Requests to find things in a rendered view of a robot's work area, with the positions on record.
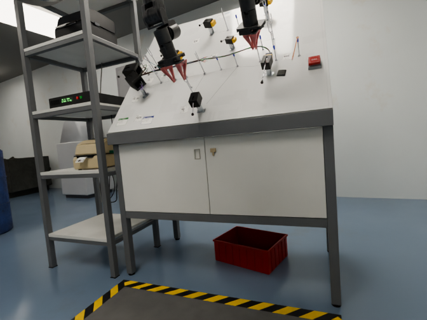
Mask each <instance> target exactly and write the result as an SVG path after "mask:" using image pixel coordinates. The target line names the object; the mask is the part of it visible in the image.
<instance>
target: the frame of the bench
mask: <svg viewBox="0 0 427 320"><path fill-rule="evenodd" d="M322 128H323V154H324V167H325V193H326V206H327V218H306V217H271V216H253V215H218V214H199V213H164V212H146V211H126V210H125V199H124V192H123V181H122V174H121V163H120V157H119V146H118V145H120V144H118V145H113V151H114V162H115V168H116V179H117V185H118V197H119V208H120V214H121V225H122V231H123V242H124V249H125V260H126V271H127V274H128V275H129V276H132V275H134V274H135V271H136V265H135V254H134V248H133V236H132V225H131V218H140V219H153V220H172V222H173V234H174V239H175V240H179V239H180V225H179V221H193V222H219V223H244V224H257V225H283V226H296V227H322V228H326V234H327V251H328V252H329V266H330V292H331V304H332V305H333V306H334V307H340V306H341V279H340V265H339V238H338V223H337V196H336V169H335V154H334V127H333V126H323V127H322Z"/></svg>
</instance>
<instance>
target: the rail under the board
mask: <svg viewBox="0 0 427 320"><path fill-rule="evenodd" d="M332 125H334V115H333V109H327V110H316V111H309V112H298V113H292V114H281V115H275V116H264V117H253V118H246V119H235V120H229V121H218V122H212V123H201V124H190V125H183V126H172V127H166V128H155V129H149V130H138V131H127V132H121V133H110V134H107V144H108V145H118V144H126V143H140V142H154V141H162V140H176V139H183V138H198V137H211V136H219V135H233V134H240V133H255V132H262V131H276V130H290V129H297V128H312V127H319V126H332Z"/></svg>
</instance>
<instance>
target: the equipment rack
mask: <svg viewBox="0 0 427 320"><path fill-rule="evenodd" d="M136 1H138V0H62V1H61V2H59V3H57V4H54V5H51V6H41V7H42V8H45V9H47V10H49V11H52V12H54V13H56V14H58V15H60V16H62V17H63V16H66V15H69V14H71V13H75V12H77V11H80V13H81V24H82V30H80V31H77V32H74V33H72V34H68V35H66V36H62V37H58V38H56V39H52V40H50V41H47V42H44V43H41V44H37V45H34V46H31V47H28V42H27V33H26V27H25V18H24V9H23V3H22V2H20V1H17V0H13V2H14V8H15V17H16V22H17V31H18V40H19V45H20V54H21V60H22V68H23V74H24V83H25V92H26V97H27V106H28V111H29V121H30V130H31V135H32V144H33V149H34V159H35V164H36V173H37V182H38V187H39V196H40V202H41V211H42V216H43V225H44V234H45V239H46V248H47V254H48V262H49V268H54V267H56V266H58V265H57V259H56V253H55V244H54V241H63V242H70V243H81V244H94V245H100V246H107V248H108V254H109V265H110V271H111V278H115V279H116V278H117V277H118V276H120V274H119V268H118V258H117V251H116V244H118V243H119V242H121V241H123V235H122V234H123V231H122V225H121V214H113V213H112V206H111V196H110V190H109V179H108V177H109V176H113V175H116V168H115V166H108V167H107V162H106V156H105V145H104V134H103V128H102V120H105V119H111V115H112V119H114V118H115V117H116V114H117V113H118V110H119V108H120V107H121V106H120V105H113V104H108V103H100V100H99V94H98V83H97V72H96V70H97V69H101V63H102V68H105V67H110V66H113V65H118V64H121V63H127V62H131V61H134V60H135V63H137V62H138V64H139V65H140V66H141V63H140V61H141V62H142V54H141V47H140V34H139V22H138V15H137V3H136ZM127 6H130V13H131V19H132V32H133V43H134V50H135V52H132V51H130V50H127V49H125V48H122V47H120V46H118V45H116V44H114V43H111V42H109V41H106V40H105V39H102V38H100V37H97V36H95V35H93V34H92V28H91V22H90V11H89V9H93V10H95V11H97V12H99V13H101V14H103V15H105V14H107V13H110V12H112V11H116V10H119V9H121V8H125V7H127ZM36 55H37V56H36ZM38 56H39V57H38ZM136 56H137V57H139V59H140V61H139V60H138V59H137V57H136ZM43 57H44V58H43ZM47 58H49V59H47ZM30 59H31V60H35V61H38V62H43V63H48V64H51V65H56V66H59V67H63V68H66V69H71V70H76V71H79V72H80V74H81V84H82V90H83V92H85V91H89V90H90V100H91V102H84V103H77V104H73V105H66V106H63V107H56V108H52V109H45V110H39V111H37V109H36V100H35V94H34V85H33V80H32V71H31V61H30ZM50 59H51V60H50ZM54 60H56V61H54ZM61 62H63V63H61ZM68 64H70V65H68ZM73 65H74V66H73ZM76 66H77V67H76ZM87 73H88V78H87ZM88 85H89V89H88ZM57 116H60V117H57ZM79 117H81V118H79ZM38 119H40V120H55V121H83V122H86V127H87V133H88V139H89V140H91V139H93V138H94V134H95V145H96V150H97V161H98V168H92V169H82V170H75V168H67V169H62V170H54V171H44V162H43V153H42V147H41V138H40V133H39V124H38ZM92 120H93V128H94V133H93V130H92ZM114 170H115V171H114ZM54 178H93V186H94V193H95V203H96V209H97V216H95V217H92V218H89V219H87V220H84V221H82V222H79V223H75V224H74V225H70V226H68V227H66V228H63V229H60V230H57V231H55V232H53V229H52V224H51V215H50V205H49V200H48V191H47V186H46V179H54ZM99 178H100V182H99V184H100V188H101V194H102V202H101V198H100V190H99V186H98V180H99ZM102 205H103V209H102ZM103 211H104V213H103ZM141 224H142V225H141ZM131 225H132V235H134V234H135V233H137V232H139V231H141V230H142V229H145V228H146V227H148V226H150V225H152V231H153V238H154V247H155V248H159V247H160V246H161V245H160V238H159V225H158V220H153V219H140V218H131ZM139 225H140V226H139ZM137 226H138V227H137ZM135 227H136V228H135ZM118 236H119V237H118ZM116 237H117V238H116Z"/></svg>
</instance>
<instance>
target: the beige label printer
mask: <svg viewBox="0 0 427 320"><path fill-rule="evenodd" d="M104 145H105V156H106V162H107V167H108V166H115V162H114V151H113V145H108V144H107V137H105V138H104ZM75 155H76V156H74V159H73V164H74V168H75V170H82V169H92V168H98V161H97V150H96V145H95V139H91V140H85V141H82V142H80V143H79V144H77V146H76V153H75ZM79 157H86V159H85V160H84V161H83V163H76V160H77V159H78V158H79Z"/></svg>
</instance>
